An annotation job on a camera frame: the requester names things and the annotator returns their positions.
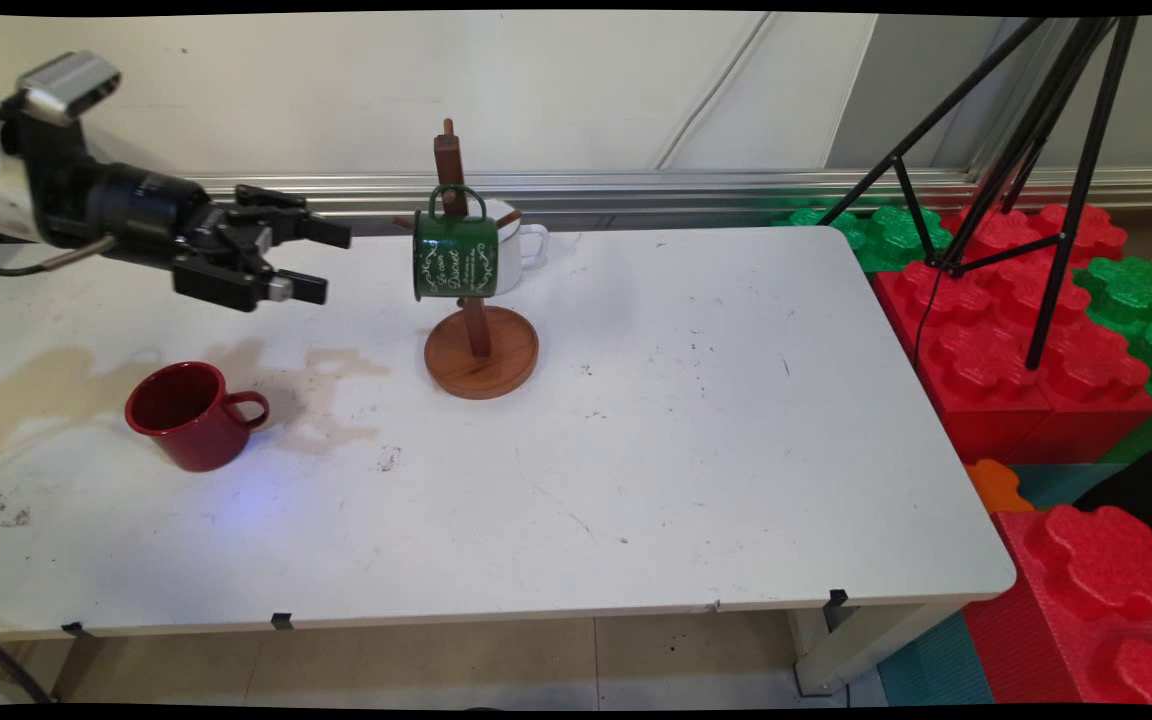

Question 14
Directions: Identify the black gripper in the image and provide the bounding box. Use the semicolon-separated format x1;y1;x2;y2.
86;160;353;313

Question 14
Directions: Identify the green enamel mug white print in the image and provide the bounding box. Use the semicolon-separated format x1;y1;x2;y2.
412;184;500;303

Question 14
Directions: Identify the red enamel mug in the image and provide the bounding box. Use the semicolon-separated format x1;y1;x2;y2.
124;360;271;473

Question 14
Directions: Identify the brown wooden mug tree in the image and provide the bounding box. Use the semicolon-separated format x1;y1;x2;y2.
391;118;541;401

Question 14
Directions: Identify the green foam block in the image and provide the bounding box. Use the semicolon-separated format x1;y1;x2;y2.
1071;255;1152;466
771;205;954;273

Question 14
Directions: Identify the white table leg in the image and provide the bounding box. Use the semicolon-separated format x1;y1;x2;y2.
786;600;967;698

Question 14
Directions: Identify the orange foam block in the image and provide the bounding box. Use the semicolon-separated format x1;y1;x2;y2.
964;458;1037;516

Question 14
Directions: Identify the teal foam mat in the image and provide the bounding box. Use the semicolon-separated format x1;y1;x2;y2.
876;610;997;706

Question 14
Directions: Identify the black tripod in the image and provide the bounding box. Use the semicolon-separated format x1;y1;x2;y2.
816;15;1140;373

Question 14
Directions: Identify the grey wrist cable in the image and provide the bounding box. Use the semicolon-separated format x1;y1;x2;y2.
0;235;119;277

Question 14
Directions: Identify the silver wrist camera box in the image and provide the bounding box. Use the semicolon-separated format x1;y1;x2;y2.
16;50;123;128

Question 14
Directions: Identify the aluminium wall rail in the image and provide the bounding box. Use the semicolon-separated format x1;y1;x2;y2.
0;168;1152;241

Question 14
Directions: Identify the white wall conduit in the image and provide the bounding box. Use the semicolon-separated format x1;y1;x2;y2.
654;12;775;171

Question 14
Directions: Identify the black floor cable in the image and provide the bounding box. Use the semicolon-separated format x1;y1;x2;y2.
0;620;53;705

